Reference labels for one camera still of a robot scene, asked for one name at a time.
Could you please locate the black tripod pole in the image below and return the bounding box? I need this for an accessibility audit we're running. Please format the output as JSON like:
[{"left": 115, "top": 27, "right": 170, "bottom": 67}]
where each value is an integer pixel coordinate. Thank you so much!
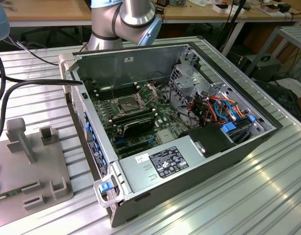
[{"left": 218, "top": 0, "right": 248, "bottom": 51}]

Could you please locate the pale case handle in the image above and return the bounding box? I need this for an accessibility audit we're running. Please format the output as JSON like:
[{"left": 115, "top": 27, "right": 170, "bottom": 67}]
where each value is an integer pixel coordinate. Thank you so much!
[
  {"left": 58, "top": 54, "right": 79, "bottom": 95},
  {"left": 93, "top": 175, "right": 125, "bottom": 209}
]

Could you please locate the blue expansion slot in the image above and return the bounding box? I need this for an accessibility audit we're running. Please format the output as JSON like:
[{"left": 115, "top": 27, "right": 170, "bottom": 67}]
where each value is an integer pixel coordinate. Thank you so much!
[{"left": 113, "top": 137, "right": 155, "bottom": 145}]

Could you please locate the black office chair base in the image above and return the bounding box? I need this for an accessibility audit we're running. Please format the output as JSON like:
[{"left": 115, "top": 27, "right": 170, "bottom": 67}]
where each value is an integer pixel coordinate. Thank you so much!
[{"left": 20, "top": 25, "right": 79, "bottom": 48}]

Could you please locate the black plastic shroud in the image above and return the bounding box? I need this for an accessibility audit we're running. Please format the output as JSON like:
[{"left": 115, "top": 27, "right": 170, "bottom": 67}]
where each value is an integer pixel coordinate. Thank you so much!
[{"left": 179, "top": 123, "right": 236, "bottom": 159}]

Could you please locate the metal socket cover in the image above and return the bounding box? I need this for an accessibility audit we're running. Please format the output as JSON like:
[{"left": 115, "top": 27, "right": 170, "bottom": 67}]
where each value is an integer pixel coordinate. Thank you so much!
[{"left": 135, "top": 82, "right": 158, "bottom": 107}]

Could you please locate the blue disk carrier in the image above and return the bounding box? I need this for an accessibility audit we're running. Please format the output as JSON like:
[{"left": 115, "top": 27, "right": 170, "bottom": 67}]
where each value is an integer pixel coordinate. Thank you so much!
[{"left": 220, "top": 121, "right": 254, "bottom": 145}]

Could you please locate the black wire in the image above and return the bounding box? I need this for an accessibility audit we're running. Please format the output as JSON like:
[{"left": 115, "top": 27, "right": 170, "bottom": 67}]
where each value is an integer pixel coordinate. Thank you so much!
[{"left": 168, "top": 82, "right": 190, "bottom": 113}]

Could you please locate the grey parts rack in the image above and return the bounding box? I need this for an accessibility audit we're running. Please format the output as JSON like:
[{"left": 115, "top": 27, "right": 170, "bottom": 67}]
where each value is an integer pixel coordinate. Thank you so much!
[{"left": 0, "top": 117, "right": 75, "bottom": 222}]

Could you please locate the white box with red mark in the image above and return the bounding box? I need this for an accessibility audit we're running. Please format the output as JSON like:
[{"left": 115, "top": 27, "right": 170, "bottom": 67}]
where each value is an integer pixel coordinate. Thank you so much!
[{"left": 212, "top": 3, "right": 246, "bottom": 15}]

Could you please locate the silver chipset heatsink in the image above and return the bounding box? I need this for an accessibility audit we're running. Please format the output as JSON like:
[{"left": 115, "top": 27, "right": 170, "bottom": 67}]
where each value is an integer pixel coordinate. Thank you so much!
[{"left": 157, "top": 129, "right": 177, "bottom": 144}]

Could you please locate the aluminium frame shelf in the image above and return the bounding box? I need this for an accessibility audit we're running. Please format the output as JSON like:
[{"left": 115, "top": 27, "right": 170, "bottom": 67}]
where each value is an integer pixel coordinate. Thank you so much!
[{"left": 245, "top": 25, "right": 301, "bottom": 77}]

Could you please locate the black graphics card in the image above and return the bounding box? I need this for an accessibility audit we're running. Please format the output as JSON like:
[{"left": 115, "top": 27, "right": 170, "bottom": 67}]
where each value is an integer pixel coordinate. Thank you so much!
[{"left": 121, "top": 117, "right": 156, "bottom": 138}]

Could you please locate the silver drive cage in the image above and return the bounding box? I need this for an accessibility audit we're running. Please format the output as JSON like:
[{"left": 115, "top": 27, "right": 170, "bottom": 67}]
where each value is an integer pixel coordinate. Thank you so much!
[{"left": 168, "top": 62, "right": 212, "bottom": 116}]

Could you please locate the silver power supply unit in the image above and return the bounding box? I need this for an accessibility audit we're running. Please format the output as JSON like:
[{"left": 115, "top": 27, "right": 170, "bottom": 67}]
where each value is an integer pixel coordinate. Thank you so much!
[{"left": 117, "top": 136, "right": 208, "bottom": 195}]

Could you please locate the black equipment box with handle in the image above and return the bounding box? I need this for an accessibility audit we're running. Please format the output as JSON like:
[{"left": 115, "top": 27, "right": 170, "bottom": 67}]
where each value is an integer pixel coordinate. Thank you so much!
[{"left": 238, "top": 54, "right": 283, "bottom": 83}]

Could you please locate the open grey PC case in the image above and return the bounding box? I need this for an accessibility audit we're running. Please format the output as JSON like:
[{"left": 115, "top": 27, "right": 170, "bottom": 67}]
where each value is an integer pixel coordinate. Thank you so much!
[{"left": 57, "top": 43, "right": 285, "bottom": 228}]

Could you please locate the blue case latch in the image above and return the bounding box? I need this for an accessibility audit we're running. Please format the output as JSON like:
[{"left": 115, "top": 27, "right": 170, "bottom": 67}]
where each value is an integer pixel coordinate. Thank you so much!
[{"left": 98, "top": 181, "right": 112, "bottom": 194}]

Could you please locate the brown cardboard box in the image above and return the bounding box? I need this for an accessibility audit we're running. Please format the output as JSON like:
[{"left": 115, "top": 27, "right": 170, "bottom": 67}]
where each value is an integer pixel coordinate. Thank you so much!
[{"left": 259, "top": 4, "right": 280, "bottom": 16}]

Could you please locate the CPU socket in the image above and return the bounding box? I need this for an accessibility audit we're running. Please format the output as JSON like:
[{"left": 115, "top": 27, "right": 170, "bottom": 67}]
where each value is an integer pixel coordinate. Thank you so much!
[{"left": 112, "top": 94, "right": 145, "bottom": 118}]

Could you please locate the black expansion slot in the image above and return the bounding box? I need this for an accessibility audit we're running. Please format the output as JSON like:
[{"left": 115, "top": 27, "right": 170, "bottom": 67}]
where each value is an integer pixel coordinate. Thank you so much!
[{"left": 115, "top": 140, "right": 151, "bottom": 150}]

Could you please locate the black flat panel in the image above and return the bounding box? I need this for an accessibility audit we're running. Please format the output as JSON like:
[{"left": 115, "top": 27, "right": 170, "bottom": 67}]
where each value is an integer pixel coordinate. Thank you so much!
[{"left": 254, "top": 80, "right": 301, "bottom": 121}]

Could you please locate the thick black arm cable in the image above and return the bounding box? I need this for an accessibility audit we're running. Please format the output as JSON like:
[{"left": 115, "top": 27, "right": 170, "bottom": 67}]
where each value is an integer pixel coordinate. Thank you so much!
[{"left": 0, "top": 70, "right": 84, "bottom": 147}]

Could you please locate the green motherboard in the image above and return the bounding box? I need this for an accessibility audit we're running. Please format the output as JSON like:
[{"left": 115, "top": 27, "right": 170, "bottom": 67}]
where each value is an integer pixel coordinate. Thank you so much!
[{"left": 88, "top": 80, "right": 188, "bottom": 160}]

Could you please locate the wooden desk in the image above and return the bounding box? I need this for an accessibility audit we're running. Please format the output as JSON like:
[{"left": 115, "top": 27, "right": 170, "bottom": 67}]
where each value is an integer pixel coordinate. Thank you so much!
[{"left": 0, "top": 0, "right": 301, "bottom": 58}]

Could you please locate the orange red wire bundle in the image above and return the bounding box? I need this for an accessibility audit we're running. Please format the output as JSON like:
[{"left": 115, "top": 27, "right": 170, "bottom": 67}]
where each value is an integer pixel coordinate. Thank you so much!
[{"left": 186, "top": 95, "right": 216, "bottom": 123}]

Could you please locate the blue data wire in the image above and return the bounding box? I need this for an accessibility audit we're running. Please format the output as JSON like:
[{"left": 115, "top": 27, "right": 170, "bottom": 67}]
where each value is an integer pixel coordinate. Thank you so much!
[
  {"left": 213, "top": 99, "right": 229, "bottom": 122},
  {"left": 225, "top": 98, "right": 237, "bottom": 120}
]

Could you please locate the green RAM stick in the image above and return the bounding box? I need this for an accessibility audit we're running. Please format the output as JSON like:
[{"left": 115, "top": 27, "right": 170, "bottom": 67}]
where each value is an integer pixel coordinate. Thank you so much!
[{"left": 0, "top": 187, "right": 27, "bottom": 203}]

